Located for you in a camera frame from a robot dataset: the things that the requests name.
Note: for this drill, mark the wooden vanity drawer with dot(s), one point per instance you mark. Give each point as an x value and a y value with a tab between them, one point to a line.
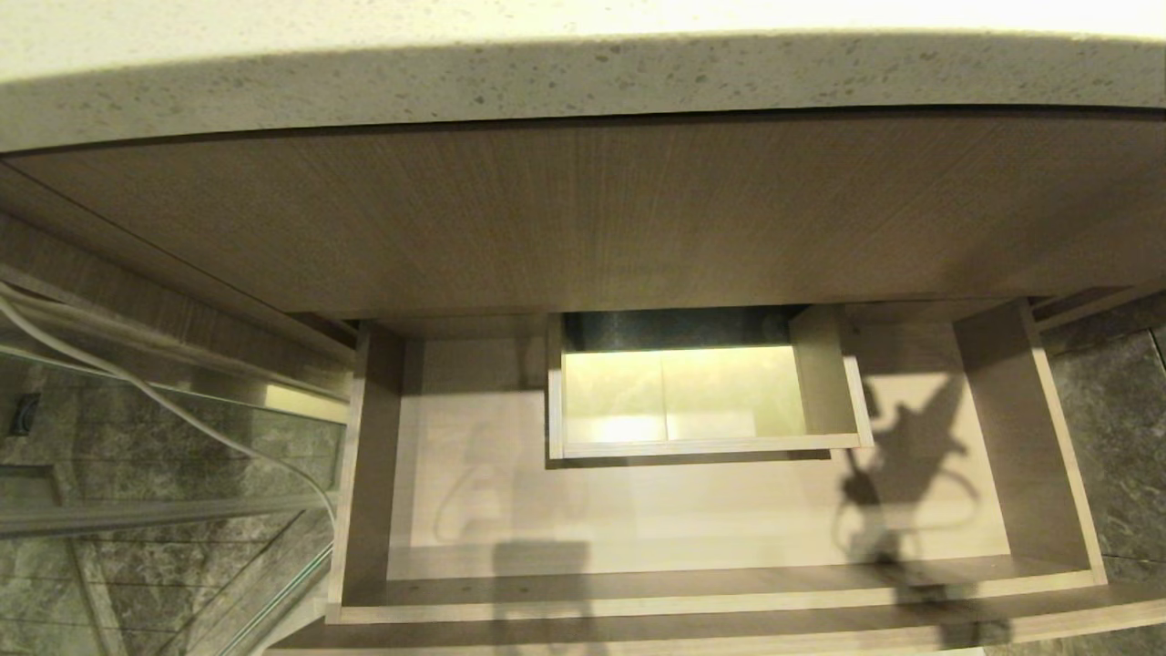
683	515

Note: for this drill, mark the fixed wooden cabinet front panel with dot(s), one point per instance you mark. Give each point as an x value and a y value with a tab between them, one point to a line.
583	219

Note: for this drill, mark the speckled stone countertop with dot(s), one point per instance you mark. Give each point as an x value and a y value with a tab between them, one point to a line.
583	73

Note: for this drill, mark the glass shower partition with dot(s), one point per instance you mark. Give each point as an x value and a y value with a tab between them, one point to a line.
182	446

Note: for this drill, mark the wooden cabinet side panel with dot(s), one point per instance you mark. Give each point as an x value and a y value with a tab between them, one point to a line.
91	264

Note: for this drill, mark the chrome floor rail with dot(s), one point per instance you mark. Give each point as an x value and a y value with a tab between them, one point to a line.
284	592

